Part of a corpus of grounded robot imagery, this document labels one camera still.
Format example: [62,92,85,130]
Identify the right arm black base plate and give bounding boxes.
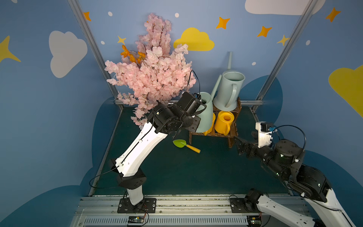
[229,198,260,213]

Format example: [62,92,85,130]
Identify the green yellow toy shovel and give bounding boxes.
[173,139,201,153]

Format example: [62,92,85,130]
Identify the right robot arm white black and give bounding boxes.
[234,137,355,227]

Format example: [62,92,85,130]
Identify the brown wooden slatted shelf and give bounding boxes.
[189,98,242,148]

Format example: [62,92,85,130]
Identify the yellow watering can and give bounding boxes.
[215,111,234,136]
[203,113,216,136]

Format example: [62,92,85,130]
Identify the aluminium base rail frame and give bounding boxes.
[70,194,285,227]

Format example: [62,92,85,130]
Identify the pale blue watering can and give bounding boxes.
[213,52,245,112]

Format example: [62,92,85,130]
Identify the pink blossom artificial tree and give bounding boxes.
[105,13,197,128]

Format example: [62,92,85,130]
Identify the sage green watering can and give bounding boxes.
[196,75,222,133]

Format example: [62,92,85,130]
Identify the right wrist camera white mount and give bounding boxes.
[255,122,276,148]

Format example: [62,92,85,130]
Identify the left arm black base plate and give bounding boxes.
[117,198,157,214]

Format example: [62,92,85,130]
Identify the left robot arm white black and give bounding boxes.
[112,92,207,207]

